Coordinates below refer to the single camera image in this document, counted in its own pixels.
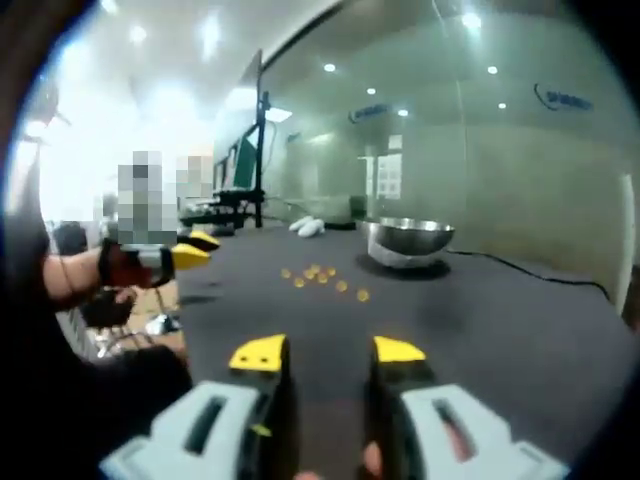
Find group of yellow QQ candy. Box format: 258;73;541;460
279;263;372;304

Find stainless steel bowl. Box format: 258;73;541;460
356;216;457;272

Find person's right hand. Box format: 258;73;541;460
362;440;385;470

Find black wristband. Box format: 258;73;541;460
97;239;120;287

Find black side desk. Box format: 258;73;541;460
213;188;267;232

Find person's black shorts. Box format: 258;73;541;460
49;344;195;474

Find dark monitor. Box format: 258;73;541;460
233;124;262;192

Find dark grey table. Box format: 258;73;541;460
174;222;634;480

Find black stand pole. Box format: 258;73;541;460
253;48;274;230

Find person's black shirt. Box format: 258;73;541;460
0;199;69;451

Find black box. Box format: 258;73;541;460
349;194;370;227

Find white notice sheets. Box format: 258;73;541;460
373;133;404;197

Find black cable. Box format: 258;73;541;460
443;248;617;302

